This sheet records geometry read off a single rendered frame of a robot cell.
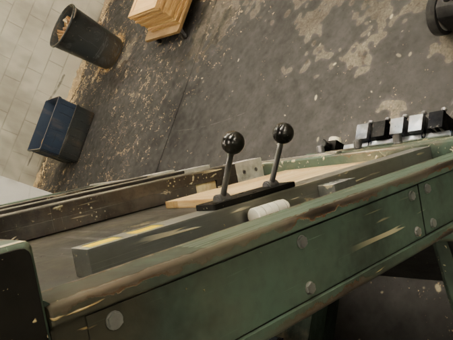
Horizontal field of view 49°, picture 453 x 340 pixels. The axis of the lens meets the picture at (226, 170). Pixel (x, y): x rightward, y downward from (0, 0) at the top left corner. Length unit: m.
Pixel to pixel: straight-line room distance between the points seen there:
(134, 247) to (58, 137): 4.86
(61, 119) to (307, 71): 3.11
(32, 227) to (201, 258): 0.86
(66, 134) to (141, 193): 4.19
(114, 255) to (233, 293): 0.25
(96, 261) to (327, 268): 0.29
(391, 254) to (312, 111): 2.35
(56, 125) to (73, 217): 4.26
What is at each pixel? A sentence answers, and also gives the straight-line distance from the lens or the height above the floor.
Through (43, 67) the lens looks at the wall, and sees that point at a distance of 6.65.
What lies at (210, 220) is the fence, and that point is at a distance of 0.79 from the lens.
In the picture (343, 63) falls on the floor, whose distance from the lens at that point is 3.05.
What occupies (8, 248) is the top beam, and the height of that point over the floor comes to 1.89.
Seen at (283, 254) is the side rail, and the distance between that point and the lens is 0.54.
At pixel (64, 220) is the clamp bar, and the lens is 1.31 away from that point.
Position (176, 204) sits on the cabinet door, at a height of 1.31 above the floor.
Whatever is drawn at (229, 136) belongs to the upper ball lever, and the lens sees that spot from 0.77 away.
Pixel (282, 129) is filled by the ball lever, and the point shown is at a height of 1.46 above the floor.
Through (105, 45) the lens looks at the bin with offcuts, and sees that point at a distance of 5.75.
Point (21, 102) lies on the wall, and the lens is 6.53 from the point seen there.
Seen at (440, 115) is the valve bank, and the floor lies 0.76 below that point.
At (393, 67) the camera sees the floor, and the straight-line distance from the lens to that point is 2.82.
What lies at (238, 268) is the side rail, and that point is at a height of 1.68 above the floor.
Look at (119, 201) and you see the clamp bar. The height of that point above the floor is 1.39.
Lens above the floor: 2.01
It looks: 37 degrees down
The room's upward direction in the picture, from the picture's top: 65 degrees counter-clockwise
